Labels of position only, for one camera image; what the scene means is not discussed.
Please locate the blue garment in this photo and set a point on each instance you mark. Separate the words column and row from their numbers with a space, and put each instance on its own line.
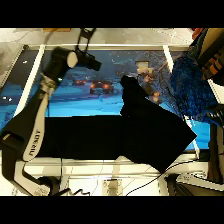
column 190, row 83

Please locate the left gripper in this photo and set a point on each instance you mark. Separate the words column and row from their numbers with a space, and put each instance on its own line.
column 89, row 60

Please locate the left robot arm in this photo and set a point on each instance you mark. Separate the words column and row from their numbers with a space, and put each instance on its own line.
column 31, row 116

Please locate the orange black striped garment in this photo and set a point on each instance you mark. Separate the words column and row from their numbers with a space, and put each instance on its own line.
column 213, row 63

